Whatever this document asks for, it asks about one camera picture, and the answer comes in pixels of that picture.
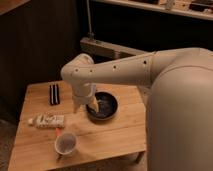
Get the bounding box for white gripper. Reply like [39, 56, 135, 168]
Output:
[72, 83, 99, 113]

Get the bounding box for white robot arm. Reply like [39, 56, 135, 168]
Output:
[61, 48, 213, 171]

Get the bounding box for black bowl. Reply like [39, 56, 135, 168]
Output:
[86, 92, 118, 121]

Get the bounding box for black rectangular remote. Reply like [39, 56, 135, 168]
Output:
[49, 84, 60, 105]

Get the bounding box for wooden low table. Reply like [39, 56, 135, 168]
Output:
[8, 81, 146, 171]

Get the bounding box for small orange object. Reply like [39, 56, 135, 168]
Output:
[56, 128, 61, 136]

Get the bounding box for white paper cup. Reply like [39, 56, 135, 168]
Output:
[54, 133, 77, 156]

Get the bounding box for upper wooden shelf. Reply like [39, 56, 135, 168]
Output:
[93, 0, 213, 21]

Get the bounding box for grey metal rail shelf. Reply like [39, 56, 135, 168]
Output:
[80, 37, 144, 59]

